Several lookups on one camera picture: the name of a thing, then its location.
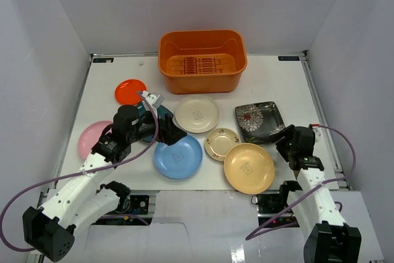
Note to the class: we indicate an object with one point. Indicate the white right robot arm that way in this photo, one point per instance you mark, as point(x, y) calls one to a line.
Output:
point(328, 236)

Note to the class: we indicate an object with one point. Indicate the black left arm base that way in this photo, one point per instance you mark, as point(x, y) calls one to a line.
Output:
point(136, 215)

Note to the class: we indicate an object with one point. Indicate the small cream patterned plate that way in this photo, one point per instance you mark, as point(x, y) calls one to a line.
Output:
point(219, 142)

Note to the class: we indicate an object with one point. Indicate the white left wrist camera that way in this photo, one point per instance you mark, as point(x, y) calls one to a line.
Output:
point(152, 101)

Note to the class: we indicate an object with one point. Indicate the tan bear plate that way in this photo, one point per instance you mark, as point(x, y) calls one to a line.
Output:
point(249, 168)

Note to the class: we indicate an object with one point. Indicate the pink round plate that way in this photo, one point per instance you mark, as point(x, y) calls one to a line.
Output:
point(89, 137)

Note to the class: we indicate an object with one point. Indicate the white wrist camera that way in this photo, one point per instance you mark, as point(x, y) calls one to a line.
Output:
point(316, 129)
point(152, 101)

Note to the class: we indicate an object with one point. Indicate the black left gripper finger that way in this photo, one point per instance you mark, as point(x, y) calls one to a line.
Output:
point(169, 130)
point(180, 135)

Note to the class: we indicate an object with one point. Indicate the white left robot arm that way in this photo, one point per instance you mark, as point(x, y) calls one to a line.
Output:
point(84, 199)

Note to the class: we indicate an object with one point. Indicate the teal square plate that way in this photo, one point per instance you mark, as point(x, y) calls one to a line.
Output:
point(162, 111)

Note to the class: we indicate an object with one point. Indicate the blue bear plate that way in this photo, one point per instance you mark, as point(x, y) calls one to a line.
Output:
point(180, 160)

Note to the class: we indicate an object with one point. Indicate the orange plastic bin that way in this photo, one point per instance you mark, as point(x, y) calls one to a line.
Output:
point(202, 61)

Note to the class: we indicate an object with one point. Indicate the cream bear plate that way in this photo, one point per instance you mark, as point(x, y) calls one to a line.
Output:
point(197, 113)

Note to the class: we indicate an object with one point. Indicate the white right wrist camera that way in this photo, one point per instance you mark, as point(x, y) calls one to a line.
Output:
point(316, 129)

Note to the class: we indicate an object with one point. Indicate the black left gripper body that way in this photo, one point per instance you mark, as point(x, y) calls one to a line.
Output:
point(166, 129)

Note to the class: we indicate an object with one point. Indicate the black floral square plate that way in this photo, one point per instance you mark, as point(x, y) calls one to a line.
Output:
point(259, 121)

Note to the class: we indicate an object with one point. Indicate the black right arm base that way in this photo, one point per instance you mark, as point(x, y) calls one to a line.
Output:
point(268, 204)

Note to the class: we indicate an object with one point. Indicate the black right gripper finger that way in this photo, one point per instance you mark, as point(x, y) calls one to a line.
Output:
point(284, 134)
point(283, 146)

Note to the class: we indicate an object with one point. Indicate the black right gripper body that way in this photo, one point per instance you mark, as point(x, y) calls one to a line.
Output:
point(293, 148)

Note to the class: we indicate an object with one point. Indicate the orange round plate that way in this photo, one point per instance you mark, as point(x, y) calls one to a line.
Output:
point(126, 92)

